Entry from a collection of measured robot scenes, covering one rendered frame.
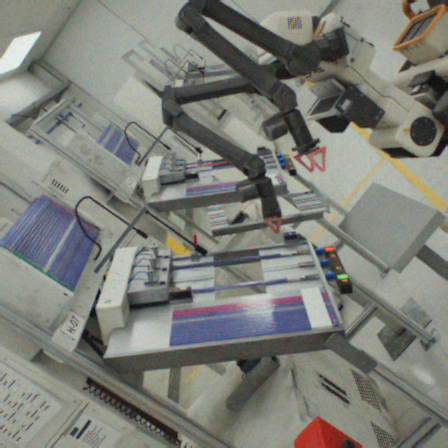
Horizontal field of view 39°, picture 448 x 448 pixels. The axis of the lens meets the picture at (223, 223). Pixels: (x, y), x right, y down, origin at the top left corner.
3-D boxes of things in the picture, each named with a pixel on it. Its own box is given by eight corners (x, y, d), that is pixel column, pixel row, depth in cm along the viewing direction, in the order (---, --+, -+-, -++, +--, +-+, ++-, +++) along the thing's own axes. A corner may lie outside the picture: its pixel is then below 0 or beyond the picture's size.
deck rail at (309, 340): (345, 344, 186) (343, 325, 183) (346, 347, 184) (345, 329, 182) (107, 372, 187) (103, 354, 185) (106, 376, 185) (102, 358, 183)
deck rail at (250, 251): (310, 253, 249) (309, 239, 247) (311, 255, 247) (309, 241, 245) (133, 275, 251) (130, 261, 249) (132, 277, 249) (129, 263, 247)
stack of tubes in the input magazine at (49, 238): (100, 231, 240) (40, 190, 234) (73, 291, 193) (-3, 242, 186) (82, 255, 244) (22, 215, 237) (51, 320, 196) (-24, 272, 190)
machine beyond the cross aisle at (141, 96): (292, 111, 737) (161, 6, 693) (302, 126, 660) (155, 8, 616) (221, 199, 773) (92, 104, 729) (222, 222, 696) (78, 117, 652)
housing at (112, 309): (143, 278, 249) (137, 245, 244) (128, 343, 203) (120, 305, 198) (123, 280, 249) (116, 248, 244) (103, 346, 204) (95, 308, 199)
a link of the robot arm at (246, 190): (260, 156, 216) (257, 168, 224) (229, 167, 214) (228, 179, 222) (274, 184, 212) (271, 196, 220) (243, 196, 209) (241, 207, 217)
